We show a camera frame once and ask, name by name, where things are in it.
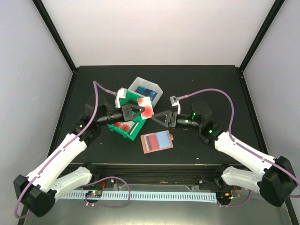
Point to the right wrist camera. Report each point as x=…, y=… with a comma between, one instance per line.
x=175, y=102

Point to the blue card stack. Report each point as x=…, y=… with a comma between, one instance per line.
x=146, y=92

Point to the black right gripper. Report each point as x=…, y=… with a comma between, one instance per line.
x=167, y=113

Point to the red white card stack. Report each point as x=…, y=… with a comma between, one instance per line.
x=126, y=127

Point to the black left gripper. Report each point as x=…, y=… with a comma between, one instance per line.
x=142, y=110

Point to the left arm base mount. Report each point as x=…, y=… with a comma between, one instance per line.
x=98, y=181

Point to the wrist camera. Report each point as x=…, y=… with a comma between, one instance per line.
x=121, y=95
x=175, y=102

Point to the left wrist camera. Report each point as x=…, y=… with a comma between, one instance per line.
x=121, y=95

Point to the right controller board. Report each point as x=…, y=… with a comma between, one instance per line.
x=224, y=196

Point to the black frame post left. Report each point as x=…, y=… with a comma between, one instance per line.
x=54, y=33

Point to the white plastic bin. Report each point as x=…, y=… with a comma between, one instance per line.
x=147, y=84

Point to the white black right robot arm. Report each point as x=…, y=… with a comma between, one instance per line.
x=273, y=178

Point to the green plastic bin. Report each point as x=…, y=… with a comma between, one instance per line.
x=130, y=98
x=136, y=131

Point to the controller board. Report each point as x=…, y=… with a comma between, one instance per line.
x=94, y=194
x=224, y=196

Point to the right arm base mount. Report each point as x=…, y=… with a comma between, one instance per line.
x=213, y=183

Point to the left controller board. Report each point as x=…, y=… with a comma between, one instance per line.
x=94, y=194

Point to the white slotted cable duct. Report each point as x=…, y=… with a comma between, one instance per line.
x=146, y=196

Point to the tan leather card holder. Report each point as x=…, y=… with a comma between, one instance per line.
x=165, y=141

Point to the black frame post right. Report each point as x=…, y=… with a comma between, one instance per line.
x=274, y=10

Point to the middle green plastic bin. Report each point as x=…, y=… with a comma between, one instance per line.
x=130, y=98

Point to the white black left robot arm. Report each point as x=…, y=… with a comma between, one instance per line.
x=41, y=188

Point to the black frame post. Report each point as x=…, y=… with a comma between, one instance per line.
x=274, y=10
x=54, y=33

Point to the left green plastic bin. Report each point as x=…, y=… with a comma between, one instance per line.
x=136, y=131

